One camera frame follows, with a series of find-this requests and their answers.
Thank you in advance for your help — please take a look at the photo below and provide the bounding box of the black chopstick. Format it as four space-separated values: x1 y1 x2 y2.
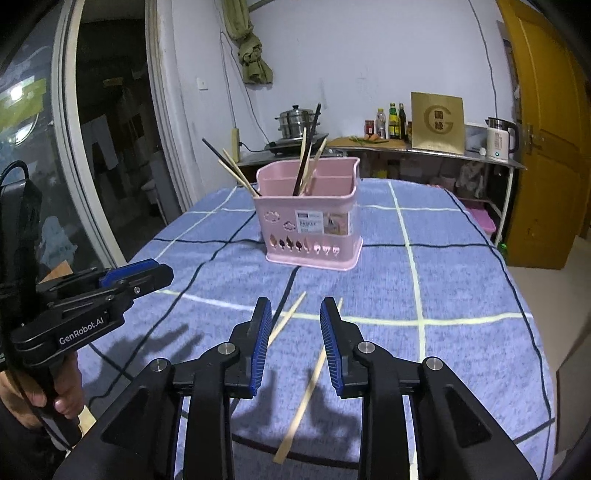
293 103 322 196
202 137 263 198

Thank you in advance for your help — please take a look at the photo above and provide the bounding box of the person's left hand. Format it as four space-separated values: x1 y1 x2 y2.
0 353 86 428

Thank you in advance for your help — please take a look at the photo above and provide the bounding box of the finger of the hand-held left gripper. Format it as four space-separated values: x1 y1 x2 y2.
37 259 174 296
46 285 142 315

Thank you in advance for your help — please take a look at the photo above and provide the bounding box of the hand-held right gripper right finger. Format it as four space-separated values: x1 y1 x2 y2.
320 296 539 480

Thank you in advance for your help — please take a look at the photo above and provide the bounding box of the white window frame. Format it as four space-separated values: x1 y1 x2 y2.
51 0 195 266

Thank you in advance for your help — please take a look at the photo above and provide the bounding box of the black induction cooktop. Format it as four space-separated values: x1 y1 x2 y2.
264 134 329 155

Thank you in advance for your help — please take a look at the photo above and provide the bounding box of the pink plastic bin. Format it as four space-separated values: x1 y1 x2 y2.
464 208 497 236

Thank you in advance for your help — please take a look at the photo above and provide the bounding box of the person's left forearm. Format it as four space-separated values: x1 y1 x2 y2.
0 406 70 480

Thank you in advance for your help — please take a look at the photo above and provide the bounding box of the blue plaid tablecloth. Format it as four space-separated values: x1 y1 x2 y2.
76 178 557 480

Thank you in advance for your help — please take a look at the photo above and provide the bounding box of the white electric kettle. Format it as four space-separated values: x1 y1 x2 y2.
485 117 520 161

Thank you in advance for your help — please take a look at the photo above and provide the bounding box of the green hanging cloth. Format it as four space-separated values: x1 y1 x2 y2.
222 0 273 85

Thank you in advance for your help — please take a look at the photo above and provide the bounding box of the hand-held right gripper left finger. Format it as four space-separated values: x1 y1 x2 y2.
53 296 273 480

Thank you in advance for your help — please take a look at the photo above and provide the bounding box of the yellow wooden door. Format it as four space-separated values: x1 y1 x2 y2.
496 0 591 271

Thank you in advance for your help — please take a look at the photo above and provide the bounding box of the wooden cutting board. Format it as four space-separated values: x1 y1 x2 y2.
330 135 407 147

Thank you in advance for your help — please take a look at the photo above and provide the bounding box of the stainless steel steamer pot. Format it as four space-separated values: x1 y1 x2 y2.
276 105 321 139

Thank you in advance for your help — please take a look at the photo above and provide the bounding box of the pink plastic utensil basket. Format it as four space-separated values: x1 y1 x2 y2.
252 157 364 271

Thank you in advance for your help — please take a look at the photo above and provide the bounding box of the brown cardboard box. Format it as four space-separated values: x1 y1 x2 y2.
410 91 465 154

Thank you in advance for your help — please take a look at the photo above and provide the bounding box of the metal kitchen counter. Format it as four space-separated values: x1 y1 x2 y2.
235 136 528 245

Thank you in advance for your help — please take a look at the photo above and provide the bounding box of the light wooden chopstick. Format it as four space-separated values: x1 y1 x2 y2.
218 159 257 195
298 128 308 192
222 148 262 197
272 298 344 464
301 137 328 195
267 291 307 347

